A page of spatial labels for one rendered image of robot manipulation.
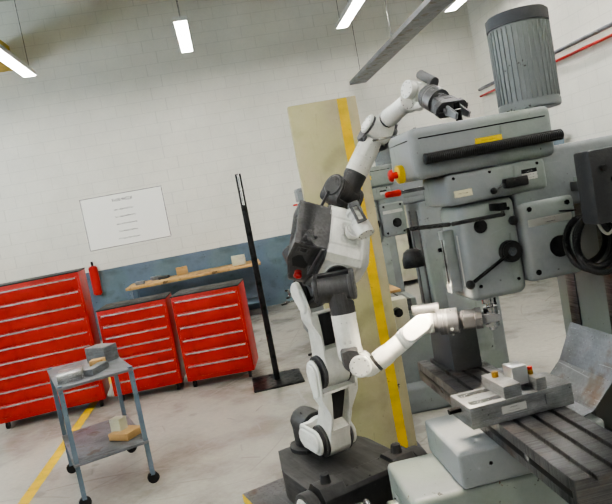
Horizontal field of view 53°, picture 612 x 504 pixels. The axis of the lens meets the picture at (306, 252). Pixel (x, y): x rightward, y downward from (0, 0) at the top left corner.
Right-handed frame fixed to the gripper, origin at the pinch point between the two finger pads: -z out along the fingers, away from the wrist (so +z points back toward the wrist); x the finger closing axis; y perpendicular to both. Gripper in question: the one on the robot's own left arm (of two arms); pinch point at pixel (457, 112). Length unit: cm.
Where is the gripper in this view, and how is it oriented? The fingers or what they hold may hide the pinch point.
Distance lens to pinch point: 214.8
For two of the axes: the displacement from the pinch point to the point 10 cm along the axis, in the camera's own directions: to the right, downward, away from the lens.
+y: 0.2, -8.4, -5.4
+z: -4.0, -5.0, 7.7
